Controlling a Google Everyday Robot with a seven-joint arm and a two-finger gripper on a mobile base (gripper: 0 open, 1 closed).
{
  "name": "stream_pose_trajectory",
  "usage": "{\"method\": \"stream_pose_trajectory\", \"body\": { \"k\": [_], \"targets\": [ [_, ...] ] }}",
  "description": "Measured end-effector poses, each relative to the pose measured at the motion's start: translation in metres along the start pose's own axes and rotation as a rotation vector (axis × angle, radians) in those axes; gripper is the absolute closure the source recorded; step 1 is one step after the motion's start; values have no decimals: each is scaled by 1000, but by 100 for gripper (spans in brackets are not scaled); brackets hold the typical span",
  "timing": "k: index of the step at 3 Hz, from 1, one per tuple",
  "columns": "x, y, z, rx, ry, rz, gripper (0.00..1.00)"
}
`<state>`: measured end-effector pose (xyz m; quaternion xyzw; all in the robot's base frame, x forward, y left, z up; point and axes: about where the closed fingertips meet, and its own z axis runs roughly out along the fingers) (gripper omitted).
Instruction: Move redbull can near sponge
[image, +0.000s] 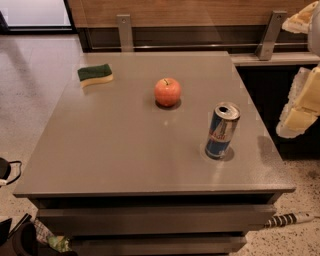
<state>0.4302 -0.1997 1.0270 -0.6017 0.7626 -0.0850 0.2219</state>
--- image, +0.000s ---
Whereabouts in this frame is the right metal bracket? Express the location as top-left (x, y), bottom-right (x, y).
top-left (255, 10), bottom-right (287, 61)

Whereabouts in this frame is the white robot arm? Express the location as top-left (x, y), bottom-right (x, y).
top-left (276, 1), bottom-right (320, 139)

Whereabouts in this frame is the black bin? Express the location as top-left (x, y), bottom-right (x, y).
top-left (0, 214), bottom-right (38, 256)

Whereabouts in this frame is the black cable with device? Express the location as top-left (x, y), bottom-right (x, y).
top-left (0, 157), bottom-right (23, 188)

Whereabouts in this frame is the metal bracket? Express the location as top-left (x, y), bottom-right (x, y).
top-left (255, 10), bottom-right (287, 61)
top-left (116, 14), bottom-right (134, 52)

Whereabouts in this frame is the grey drawer cabinet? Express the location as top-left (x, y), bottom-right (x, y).
top-left (15, 52), bottom-right (294, 256)

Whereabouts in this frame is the Red Bull can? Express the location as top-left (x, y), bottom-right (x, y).
top-left (205, 102), bottom-right (240, 159)

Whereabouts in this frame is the striped black white cable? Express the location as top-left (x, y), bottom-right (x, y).
top-left (264, 211), bottom-right (320, 230)

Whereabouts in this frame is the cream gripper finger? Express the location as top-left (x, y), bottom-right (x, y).
top-left (276, 66), bottom-right (320, 139)
top-left (282, 1), bottom-right (317, 34)

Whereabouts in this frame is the red apple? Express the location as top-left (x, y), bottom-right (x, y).
top-left (154, 78), bottom-right (181, 107)

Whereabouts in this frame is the left metal bracket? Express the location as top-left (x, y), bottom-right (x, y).
top-left (116, 14), bottom-right (134, 52)

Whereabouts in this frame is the green snack bag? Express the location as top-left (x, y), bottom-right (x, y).
top-left (33, 219), bottom-right (71, 253)

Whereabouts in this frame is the green and yellow sponge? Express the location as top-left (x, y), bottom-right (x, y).
top-left (77, 64), bottom-right (113, 88)

